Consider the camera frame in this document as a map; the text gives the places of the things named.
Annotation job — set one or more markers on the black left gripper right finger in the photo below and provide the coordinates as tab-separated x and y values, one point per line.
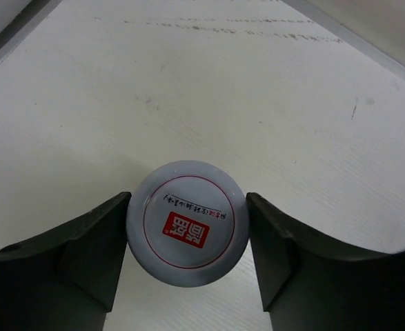
309	280

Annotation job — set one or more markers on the right metal table rail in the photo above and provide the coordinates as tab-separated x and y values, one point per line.
375	28

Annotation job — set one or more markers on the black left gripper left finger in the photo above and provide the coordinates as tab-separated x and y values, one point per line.
65	278

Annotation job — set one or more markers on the white lid dark sauce jar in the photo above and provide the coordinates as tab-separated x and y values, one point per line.
187	224

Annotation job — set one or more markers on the metal table rail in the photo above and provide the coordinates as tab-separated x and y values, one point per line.
18	19
375	28

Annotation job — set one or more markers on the left metal table rail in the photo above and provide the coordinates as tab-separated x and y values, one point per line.
18	19

